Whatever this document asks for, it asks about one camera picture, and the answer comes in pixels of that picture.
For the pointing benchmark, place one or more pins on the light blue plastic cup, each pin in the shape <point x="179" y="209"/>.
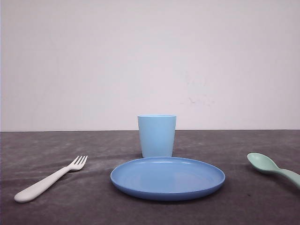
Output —
<point x="157" y="134"/>

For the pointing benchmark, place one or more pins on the white plastic fork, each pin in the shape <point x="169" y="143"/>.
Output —
<point x="40" y="187"/>

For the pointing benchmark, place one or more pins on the mint green plastic spoon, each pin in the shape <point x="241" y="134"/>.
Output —
<point x="266" y="165"/>

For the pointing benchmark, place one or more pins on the blue plastic plate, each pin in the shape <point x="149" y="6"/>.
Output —
<point x="167" y="178"/>

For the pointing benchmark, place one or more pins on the grey table cloth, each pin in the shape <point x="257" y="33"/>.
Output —
<point x="87" y="196"/>

